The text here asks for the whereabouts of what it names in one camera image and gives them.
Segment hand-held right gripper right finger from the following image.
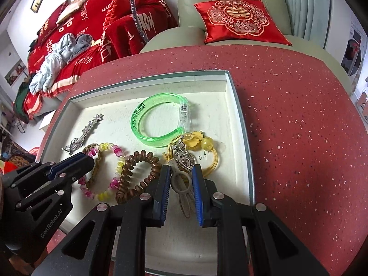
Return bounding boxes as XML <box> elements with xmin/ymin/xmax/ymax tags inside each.
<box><xmin>191</xmin><ymin>164</ymin><xmax>330</xmax><ymax>276</ymax></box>

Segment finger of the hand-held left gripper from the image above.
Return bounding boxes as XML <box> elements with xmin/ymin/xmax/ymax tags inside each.
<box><xmin>11</xmin><ymin>153</ymin><xmax>88</xmax><ymax>185</ymax></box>
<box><xmin>17</xmin><ymin>156</ymin><xmax>95</xmax><ymax>217</ymax></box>

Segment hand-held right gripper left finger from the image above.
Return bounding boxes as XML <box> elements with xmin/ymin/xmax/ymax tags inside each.
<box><xmin>30</xmin><ymin>164</ymin><xmax>172</xmax><ymax>276</ymax></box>

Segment tan braided bracelet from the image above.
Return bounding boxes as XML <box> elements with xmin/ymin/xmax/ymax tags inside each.
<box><xmin>82</xmin><ymin>143</ymin><xmax>104</xmax><ymax>185</ymax></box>

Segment silver star hair clip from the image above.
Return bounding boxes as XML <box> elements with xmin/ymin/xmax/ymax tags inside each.
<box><xmin>62</xmin><ymin>114</ymin><xmax>105</xmax><ymax>156</ymax></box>

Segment silver heart hair clip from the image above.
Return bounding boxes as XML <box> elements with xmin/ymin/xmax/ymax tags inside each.
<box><xmin>169</xmin><ymin>138</ymin><xmax>194</xmax><ymax>219</ymax></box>

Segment pink yellow bead bracelet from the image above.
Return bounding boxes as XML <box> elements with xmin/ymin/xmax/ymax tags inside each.
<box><xmin>77</xmin><ymin>142</ymin><xmax>127</xmax><ymax>202</ymax></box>

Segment brown spiral hair tie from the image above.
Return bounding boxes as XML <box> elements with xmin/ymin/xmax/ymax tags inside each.
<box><xmin>115</xmin><ymin>151</ymin><xmax>163</xmax><ymax>205</ymax></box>

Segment yellow flower hair tie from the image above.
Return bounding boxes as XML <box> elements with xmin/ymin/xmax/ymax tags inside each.
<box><xmin>163</xmin><ymin>131</ymin><xmax>221</xmax><ymax>178</ymax></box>

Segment green translucent bracelet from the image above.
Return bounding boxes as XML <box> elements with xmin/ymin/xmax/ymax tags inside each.
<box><xmin>132</xmin><ymin>92</ymin><xmax>191</xmax><ymax>148</ymax></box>

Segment white shallow tray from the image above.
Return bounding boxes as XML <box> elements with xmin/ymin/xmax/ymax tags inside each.
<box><xmin>36</xmin><ymin>69</ymin><xmax>256</xmax><ymax>275</ymax></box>

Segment small white stool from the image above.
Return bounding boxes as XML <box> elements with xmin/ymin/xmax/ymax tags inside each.
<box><xmin>39</xmin><ymin>112</ymin><xmax>60</xmax><ymax>134</ymax></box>

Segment grey sofa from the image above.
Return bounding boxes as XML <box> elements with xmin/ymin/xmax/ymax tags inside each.
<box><xmin>34</xmin><ymin>92</ymin><xmax>73</xmax><ymax>119</ymax></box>

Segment dark green cloth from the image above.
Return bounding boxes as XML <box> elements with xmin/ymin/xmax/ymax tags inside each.
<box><xmin>13</xmin><ymin>82</ymin><xmax>33</xmax><ymax>116</ymax></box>

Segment light blue clothes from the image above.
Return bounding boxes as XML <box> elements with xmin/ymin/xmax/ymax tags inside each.
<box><xmin>29</xmin><ymin>33</ymin><xmax>77</xmax><ymax>94</ymax></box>

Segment grey cloth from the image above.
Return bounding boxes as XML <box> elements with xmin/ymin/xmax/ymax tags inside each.
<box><xmin>70</xmin><ymin>34</ymin><xmax>93</xmax><ymax>60</ymax></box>

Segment red lettered pillow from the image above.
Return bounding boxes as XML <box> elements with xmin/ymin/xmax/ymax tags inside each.
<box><xmin>37</xmin><ymin>0</ymin><xmax>71</xmax><ymax>47</ymax></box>

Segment red blanket covered sofa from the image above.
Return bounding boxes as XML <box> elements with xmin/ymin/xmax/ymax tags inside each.
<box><xmin>23</xmin><ymin>0</ymin><xmax>179</xmax><ymax>122</ymax></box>

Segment printed figure pillow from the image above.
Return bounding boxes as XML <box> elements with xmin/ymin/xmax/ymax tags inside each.
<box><xmin>56</xmin><ymin>0</ymin><xmax>95</xmax><ymax>24</ymax></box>

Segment red satin pillow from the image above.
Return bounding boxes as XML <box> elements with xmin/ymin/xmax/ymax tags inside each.
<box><xmin>103</xmin><ymin>0</ymin><xmax>136</xmax><ymax>33</ymax></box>

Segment red embroidered cushion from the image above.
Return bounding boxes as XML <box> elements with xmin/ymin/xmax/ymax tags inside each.
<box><xmin>194</xmin><ymin>0</ymin><xmax>293</xmax><ymax>46</ymax></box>

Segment shoe rack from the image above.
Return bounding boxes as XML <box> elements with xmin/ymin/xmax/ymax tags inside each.
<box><xmin>356</xmin><ymin>76</ymin><xmax>368</xmax><ymax>122</ymax></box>

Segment pale green curtain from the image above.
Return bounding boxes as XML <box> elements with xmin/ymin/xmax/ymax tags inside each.
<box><xmin>276</xmin><ymin>0</ymin><xmax>330</xmax><ymax>41</ymax></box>

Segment dark wall poster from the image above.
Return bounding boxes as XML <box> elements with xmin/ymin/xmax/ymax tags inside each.
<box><xmin>341</xmin><ymin>24</ymin><xmax>364</xmax><ymax>77</ymax></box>

